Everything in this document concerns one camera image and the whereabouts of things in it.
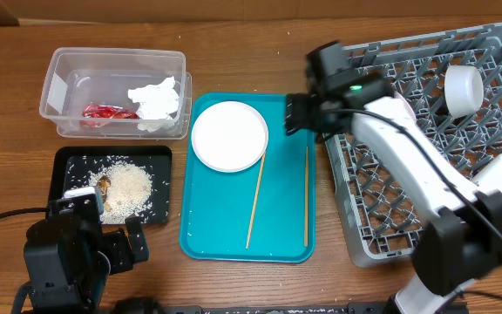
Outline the pile of white rice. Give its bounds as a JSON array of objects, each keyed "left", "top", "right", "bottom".
[{"left": 63, "top": 154, "right": 171, "bottom": 225}]

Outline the black rectangular tray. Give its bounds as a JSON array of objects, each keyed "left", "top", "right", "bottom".
[{"left": 49, "top": 146, "right": 172, "bottom": 201}]

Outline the pink bowl with rice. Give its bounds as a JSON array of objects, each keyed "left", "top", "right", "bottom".
[{"left": 392, "top": 92, "right": 417, "bottom": 123}]

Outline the small white cup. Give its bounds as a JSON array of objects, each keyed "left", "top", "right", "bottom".
[{"left": 471, "top": 154, "right": 502, "bottom": 195}]

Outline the clear plastic waste bin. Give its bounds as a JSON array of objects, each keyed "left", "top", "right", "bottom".
[{"left": 39, "top": 47, "right": 192, "bottom": 140}]

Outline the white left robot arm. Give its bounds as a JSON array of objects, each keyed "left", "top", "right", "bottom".
[{"left": 11, "top": 215, "right": 149, "bottom": 313}]

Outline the brown food scrap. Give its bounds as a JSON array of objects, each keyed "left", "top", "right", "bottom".
[{"left": 97, "top": 175, "right": 112, "bottom": 212}]

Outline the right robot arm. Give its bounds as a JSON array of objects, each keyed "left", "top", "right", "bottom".
[{"left": 285, "top": 74, "right": 502, "bottom": 313}]

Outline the large white plate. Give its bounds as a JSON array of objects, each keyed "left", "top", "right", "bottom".
[{"left": 191, "top": 101, "right": 268, "bottom": 173}]

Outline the grey-green bowl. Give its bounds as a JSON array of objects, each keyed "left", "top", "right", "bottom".
[{"left": 444, "top": 65, "right": 484, "bottom": 119}]

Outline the crumpled white paper napkin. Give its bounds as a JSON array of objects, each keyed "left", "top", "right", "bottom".
[{"left": 127, "top": 76, "right": 180, "bottom": 133}]

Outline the grey dishwasher rack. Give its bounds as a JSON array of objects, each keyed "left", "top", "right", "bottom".
[{"left": 306, "top": 22, "right": 502, "bottom": 268}]

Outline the teal serving tray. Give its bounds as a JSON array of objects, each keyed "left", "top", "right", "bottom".
[{"left": 180, "top": 92, "right": 315, "bottom": 263}]

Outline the wooden chopstick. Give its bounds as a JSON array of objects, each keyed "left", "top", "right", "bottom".
[
  {"left": 303, "top": 146, "right": 309, "bottom": 248},
  {"left": 246, "top": 152, "right": 266, "bottom": 249}
]

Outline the red foil snack wrapper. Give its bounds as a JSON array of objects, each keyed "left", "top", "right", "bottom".
[{"left": 80, "top": 105, "right": 139, "bottom": 128}]

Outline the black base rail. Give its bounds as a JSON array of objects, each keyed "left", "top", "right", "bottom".
[{"left": 111, "top": 296, "right": 470, "bottom": 314}]

